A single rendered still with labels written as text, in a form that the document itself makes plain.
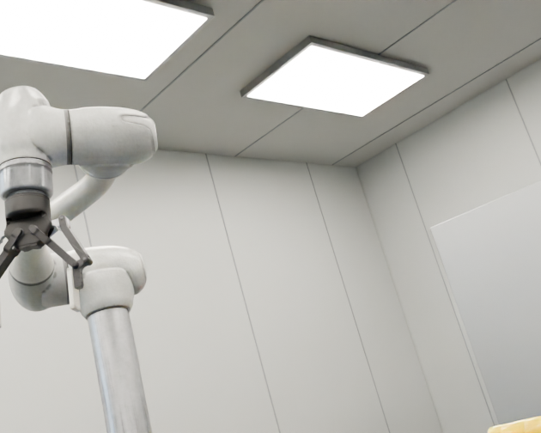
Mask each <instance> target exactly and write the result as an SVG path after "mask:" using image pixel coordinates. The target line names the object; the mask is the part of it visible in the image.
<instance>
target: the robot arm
mask: <svg viewBox="0 0 541 433"><path fill-rule="evenodd" d="M157 149H158V143H157V135H156V129H155V122H154V120H152V119H151V118H150V117H149V116H148V115H147V114H145V113H142V112H139V111H137V110H133V109H129V108H122V107H83V108H78V109H68V110H67V109H58V108H54V107H50V105H49V102H48V101H47V99H46V98H45V97H44V95H43V94H41V93H40V92H39V91H38V90H37V89H36V88H32V87H28V86H17V87H13V88H8V89H6V90H4V91H3V92H2V93H1V94H0V198H1V199H2V200H3V201H4V207H5V220H6V228H5V230H2V231H0V244H1V243H3V239H4V238H7V239H8V241H7V243H6V244H5V245H4V247H3V251H2V253H1V254H0V278H1V277H2V275H3V274H4V273H5V272H6V270H7V269H8V267H9V274H8V278H9V287H10V289H11V292H12V294H13V296H14V298H15V299H16V300H17V302H18V303H19V304H20V305H21V306H22V307H24V308H25V309H27V310H29V311H34V312H39V311H43V310H46V309H48V308H53V307H58V306H63V305H70V309H72V310H74V311H76V312H81V314H82V316H83V317H84V318H85V319H86V320H87V321H88V328H89V333H90V338H91V343H92V348H93V353H94V362H95V367H96V373H97V378H98V383H99V388H100V397H101V403H102V408H103V412H104V418H105V423H106V433H152V429H151V424H150V420H149V412H148V407H147V402H146V398H145V393H144V389H143V381H142V377H141V372H140V371H141V370H140V365H139V361H138V356H137V348H136V344H135V339H134V335H133V331H132V326H131V317H130V314H129V312H130V311H131V308H132V306H133V299H134V295H136V294H138V293H140V292H141V291H142V290H143V288H144V286H145V284H146V282H147V271H146V266H145V263H144V260H143V257H142V255H141V254H140V253H139V252H137V251H135V250H134V249H131V248H128V247H119V246H99V247H83V245H82V243H81V242H80V241H79V240H78V239H77V237H76V235H75V234H74V232H73V231H72V228H71V224H70V221H72V220H73V219H74V218H76V217H77V216H78V215H80V214H81V213H82V212H84V211H85V210H86V209H87V208H88V207H89V206H91V205H92V204H94V203H95V202H96V201H97V200H99V199H100V198H101V197H102V196H103V195H104V194H105V193H106V192H107V191H108V190H109V189H110V187H111V186H112V184H113V182H114V181H115V179H117V178H118V177H120V176H122V175H123V174H124V173H125V172H126V171H127V170H128V168H131V167H132V166H133V165H134V164H139V163H142V162H145V161H147V160H148V159H149V158H151V157H152V156H153V155H154V153H155V152H156V151H157ZM64 165H79V167H80V169H81V170H82V171H83V172H84V173H85V174H86V175H85V176H84V177H83V178H82V179H81V180H79V181H78V182H77V183H75V185H73V186H72V187H70V188H69V189H68V190H66V191H65V192H63V193H62V194H60V195H59V196H58V197H56V198H55V199H53V200H52V201H51V202H50V198H51V197H52V196H53V184H52V168H55V167H59V166H64ZM59 230H60V231H62V232H63V234H64V236H65V237H66V239H67V240H68V242H69V243H70V244H71V246H72V247H73V248H74V250H71V251H68V252H66V251H64V250H63V249H62V248H61V247H60V246H59V245H58V244H57V243H56V242H55V241H54V240H52V239H51V237H52V236H53V235H54V234H55V233H57V232H58V231H59ZM13 247H14V248H13ZM48 247H49V248H50V249H51V250H52V251H53V252H55V253H50V251H49V249H48ZM12 248H13V249H12ZM1 327H2V322H1V305H0V328H1Z"/></svg>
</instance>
